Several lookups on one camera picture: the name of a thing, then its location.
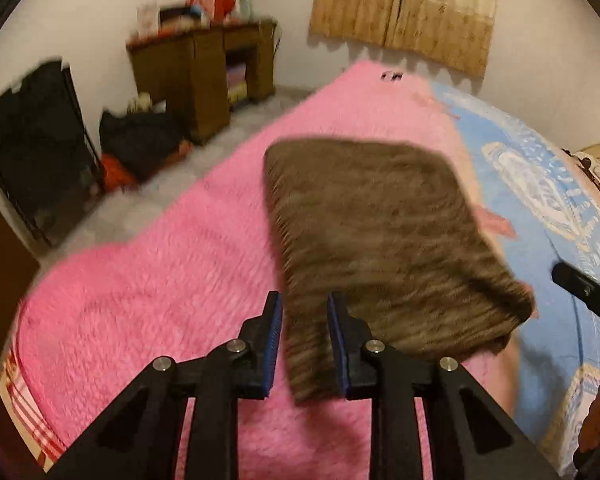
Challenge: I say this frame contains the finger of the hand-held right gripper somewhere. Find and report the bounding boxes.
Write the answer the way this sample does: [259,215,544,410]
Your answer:
[551,261,600,335]

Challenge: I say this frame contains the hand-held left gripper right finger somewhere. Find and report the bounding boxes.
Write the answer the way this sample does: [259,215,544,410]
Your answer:
[327,291,561,480]

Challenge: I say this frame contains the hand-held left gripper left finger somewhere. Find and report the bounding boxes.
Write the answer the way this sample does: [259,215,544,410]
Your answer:
[45,291,283,480]

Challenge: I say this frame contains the brown fuzzy garment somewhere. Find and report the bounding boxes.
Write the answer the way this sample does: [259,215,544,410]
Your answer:
[263,137,536,403]

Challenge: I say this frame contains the folded clothes in desk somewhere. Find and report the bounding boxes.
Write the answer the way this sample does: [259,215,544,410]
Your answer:
[226,62,249,107]

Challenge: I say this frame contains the pile of dark clothes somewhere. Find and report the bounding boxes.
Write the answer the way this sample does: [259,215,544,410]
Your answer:
[159,6,210,36]

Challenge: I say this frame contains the blue printed blanket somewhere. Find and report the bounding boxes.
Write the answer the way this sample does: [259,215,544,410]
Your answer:
[430,80,600,463]

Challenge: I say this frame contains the beige patterned pillow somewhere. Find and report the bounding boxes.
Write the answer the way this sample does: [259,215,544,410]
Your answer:
[561,147,600,223]

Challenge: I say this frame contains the pink fluffy blanket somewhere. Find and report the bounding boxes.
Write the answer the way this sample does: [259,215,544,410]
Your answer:
[12,60,521,480]

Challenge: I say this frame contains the orange cloth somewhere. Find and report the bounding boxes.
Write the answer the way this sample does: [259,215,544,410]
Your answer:
[100,154,142,194]

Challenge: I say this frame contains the black bag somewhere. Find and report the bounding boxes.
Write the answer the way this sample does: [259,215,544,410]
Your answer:
[99,107,186,183]

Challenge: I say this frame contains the red striped bedsheet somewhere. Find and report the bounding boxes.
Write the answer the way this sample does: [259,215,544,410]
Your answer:
[0,349,67,472]

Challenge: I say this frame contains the white crumpled cloth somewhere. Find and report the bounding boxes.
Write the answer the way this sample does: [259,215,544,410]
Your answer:
[127,92,154,114]

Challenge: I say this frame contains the dark wooden desk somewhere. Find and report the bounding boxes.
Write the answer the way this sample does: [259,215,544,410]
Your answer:
[126,20,278,146]

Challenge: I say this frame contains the black folding rack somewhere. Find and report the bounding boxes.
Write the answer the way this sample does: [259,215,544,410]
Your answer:
[0,60,106,248]

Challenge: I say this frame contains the beige patterned window curtain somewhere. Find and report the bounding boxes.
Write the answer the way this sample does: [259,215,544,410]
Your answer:
[309,0,501,78]

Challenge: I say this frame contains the white card box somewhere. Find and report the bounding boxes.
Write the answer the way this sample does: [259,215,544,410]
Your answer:
[137,4,161,38]

